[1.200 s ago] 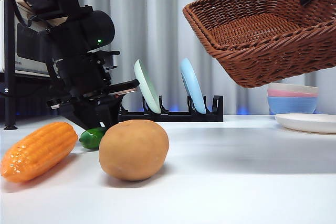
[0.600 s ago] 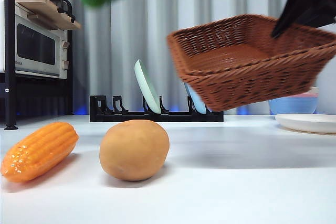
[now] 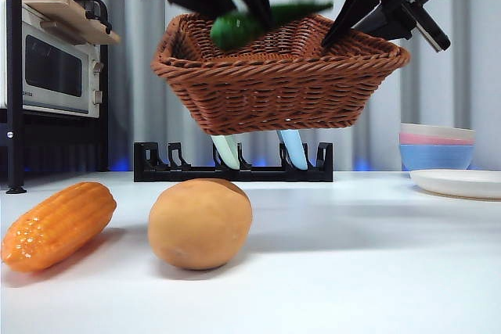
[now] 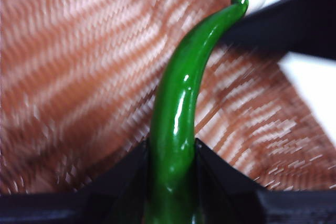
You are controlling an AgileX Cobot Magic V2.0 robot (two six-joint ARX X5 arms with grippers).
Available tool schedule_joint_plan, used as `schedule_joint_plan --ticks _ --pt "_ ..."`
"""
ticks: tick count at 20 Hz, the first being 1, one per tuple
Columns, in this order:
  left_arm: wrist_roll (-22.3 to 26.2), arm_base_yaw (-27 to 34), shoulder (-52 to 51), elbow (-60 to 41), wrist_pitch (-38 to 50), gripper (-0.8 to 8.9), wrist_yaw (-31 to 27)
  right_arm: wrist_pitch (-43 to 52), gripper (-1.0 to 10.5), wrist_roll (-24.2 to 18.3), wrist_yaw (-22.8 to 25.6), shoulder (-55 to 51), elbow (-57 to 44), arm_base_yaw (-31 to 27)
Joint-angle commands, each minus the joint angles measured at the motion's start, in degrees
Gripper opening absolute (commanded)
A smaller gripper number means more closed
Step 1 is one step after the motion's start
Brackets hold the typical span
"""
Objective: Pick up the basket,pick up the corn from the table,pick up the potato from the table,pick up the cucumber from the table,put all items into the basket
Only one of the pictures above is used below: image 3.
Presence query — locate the wooden cutting board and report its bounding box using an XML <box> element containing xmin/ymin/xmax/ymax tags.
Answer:
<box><xmin>21</xmin><ymin>0</ymin><xmax>121</xmax><ymax>46</ymax></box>

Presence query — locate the blue bowl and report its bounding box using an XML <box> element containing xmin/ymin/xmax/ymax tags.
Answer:
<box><xmin>398</xmin><ymin>143</ymin><xmax>475</xmax><ymax>172</ymax></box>

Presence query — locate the tan toy potato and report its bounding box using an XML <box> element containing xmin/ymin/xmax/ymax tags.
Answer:
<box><xmin>147</xmin><ymin>178</ymin><xmax>253</xmax><ymax>271</ymax></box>

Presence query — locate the pale blue plate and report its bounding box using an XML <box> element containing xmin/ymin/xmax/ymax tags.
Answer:
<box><xmin>276</xmin><ymin>130</ymin><xmax>307</xmax><ymax>170</ymax></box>

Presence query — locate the grey curtain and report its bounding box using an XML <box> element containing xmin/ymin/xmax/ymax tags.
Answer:
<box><xmin>0</xmin><ymin>0</ymin><xmax>501</xmax><ymax>174</ymax></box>

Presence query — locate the black dish rack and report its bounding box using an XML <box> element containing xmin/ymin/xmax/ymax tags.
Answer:
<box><xmin>133</xmin><ymin>141</ymin><xmax>334</xmax><ymax>183</ymax></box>

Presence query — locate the black metal shelf frame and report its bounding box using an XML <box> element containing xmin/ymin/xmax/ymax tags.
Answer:
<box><xmin>0</xmin><ymin>0</ymin><xmax>110</xmax><ymax>195</ymax></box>

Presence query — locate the pale green plate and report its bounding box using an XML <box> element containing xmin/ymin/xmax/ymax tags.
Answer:
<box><xmin>210</xmin><ymin>133</ymin><xmax>240</xmax><ymax>170</ymax></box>

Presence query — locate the white flat plate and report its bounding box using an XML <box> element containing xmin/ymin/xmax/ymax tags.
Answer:
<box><xmin>409</xmin><ymin>169</ymin><xmax>501</xmax><ymax>200</ymax></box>

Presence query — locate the pink bowl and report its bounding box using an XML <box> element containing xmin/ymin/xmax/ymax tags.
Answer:
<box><xmin>399</xmin><ymin>132</ymin><xmax>476</xmax><ymax>147</ymax></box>

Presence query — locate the green toy cucumber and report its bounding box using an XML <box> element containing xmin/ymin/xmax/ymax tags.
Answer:
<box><xmin>210</xmin><ymin>0</ymin><xmax>334</xmax><ymax>52</ymax></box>

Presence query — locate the cream bowl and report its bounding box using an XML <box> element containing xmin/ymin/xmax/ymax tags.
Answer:
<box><xmin>400</xmin><ymin>123</ymin><xmax>476</xmax><ymax>142</ymax></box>

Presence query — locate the brown wicker basket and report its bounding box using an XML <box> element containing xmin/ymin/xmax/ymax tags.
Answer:
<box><xmin>151</xmin><ymin>13</ymin><xmax>411</xmax><ymax>136</ymax></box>

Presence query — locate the white microwave oven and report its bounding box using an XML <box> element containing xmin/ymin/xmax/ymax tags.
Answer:
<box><xmin>0</xmin><ymin>0</ymin><xmax>101</xmax><ymax>119</ymax></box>

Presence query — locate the orange toy corn cob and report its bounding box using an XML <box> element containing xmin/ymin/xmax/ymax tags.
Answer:
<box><xmin>1</xmin><ymin>181</ymin><xmax>117</xmax><ymax>274</ymax></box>

